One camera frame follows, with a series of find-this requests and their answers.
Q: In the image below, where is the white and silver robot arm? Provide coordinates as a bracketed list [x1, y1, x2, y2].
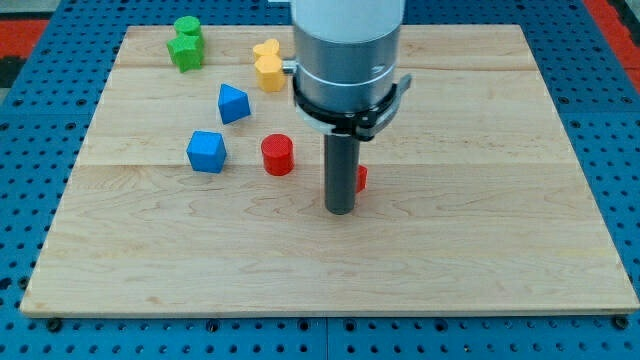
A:
[290, 0, 405, 112]

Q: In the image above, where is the yellow hexagon block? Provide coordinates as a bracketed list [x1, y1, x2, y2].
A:
[254, 55, 286, 92]

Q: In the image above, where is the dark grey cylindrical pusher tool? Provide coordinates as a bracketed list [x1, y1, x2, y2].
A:
[324, 135, 360, 215]

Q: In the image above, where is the red block behind tool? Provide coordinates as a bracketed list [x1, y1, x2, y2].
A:
[356, 165, 368, 193]

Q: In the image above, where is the red cylinder block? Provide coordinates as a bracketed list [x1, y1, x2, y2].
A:
[261, 134, 295, 176]

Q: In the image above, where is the blue triangular prism block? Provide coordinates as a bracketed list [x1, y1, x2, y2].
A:
[218, 83, 251, 125]

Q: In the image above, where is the blue cube block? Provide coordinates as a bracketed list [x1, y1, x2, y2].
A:
[186, 131, 227, 173]

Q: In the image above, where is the light wooden board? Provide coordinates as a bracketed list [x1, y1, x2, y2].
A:
[21, 25, 639, 318]

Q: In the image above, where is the yellow heart block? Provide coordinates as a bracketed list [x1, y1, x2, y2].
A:
[252, 38, 280, 62]

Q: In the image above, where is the green star block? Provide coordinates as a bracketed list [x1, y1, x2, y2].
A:
[166, 34, 204, 73]

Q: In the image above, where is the green cylinder block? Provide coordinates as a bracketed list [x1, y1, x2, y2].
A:
[173, 16, 202, 37]

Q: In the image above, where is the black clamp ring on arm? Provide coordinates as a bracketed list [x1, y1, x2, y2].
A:
[292, 73, 413, 142]

